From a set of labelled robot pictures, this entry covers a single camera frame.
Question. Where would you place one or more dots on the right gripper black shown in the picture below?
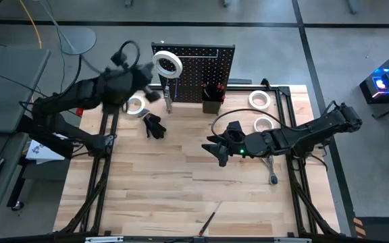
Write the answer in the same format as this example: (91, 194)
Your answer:
(252, 143)

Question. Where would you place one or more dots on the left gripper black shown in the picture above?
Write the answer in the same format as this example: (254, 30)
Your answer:
(137, 79)

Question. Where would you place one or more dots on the black backpack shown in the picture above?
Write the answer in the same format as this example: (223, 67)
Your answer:
(155, 128)

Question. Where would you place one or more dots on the black perforated peg board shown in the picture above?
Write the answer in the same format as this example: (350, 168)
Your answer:
(198, 74)

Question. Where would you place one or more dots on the lilac ballpoint pen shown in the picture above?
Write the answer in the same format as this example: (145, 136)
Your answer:
(207, 93)

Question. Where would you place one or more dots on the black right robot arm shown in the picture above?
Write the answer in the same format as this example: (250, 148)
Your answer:
(316, 131)

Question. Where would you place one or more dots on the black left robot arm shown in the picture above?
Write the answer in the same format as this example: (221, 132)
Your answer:
(79, 94)

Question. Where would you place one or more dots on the chrome double-prong peg hook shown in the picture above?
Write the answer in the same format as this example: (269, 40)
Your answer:
(168, 91)

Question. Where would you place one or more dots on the black plastic hanging bin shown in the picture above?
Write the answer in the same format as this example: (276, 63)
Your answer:
(212, 104)

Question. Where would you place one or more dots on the small red box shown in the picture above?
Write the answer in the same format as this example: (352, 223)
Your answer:
(79, 112)

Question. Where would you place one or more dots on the gray round-base floor stand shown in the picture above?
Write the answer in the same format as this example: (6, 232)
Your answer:
(79, 40)

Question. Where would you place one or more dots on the white printed paper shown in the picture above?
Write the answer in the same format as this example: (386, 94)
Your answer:
(39, 152)

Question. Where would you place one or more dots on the gray side desk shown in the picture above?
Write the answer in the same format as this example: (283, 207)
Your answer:
(5, 101)

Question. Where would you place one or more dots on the black caster wheel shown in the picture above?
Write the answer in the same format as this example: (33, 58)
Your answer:
(18, 205)

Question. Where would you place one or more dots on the black mat with orange stripes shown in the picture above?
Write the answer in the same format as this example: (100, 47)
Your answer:
(383, 233)

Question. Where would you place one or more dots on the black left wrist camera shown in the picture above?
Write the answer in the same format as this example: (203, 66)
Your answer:
(118, 58)

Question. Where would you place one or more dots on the black metal table frame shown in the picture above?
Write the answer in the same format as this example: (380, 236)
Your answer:
(299, 189)

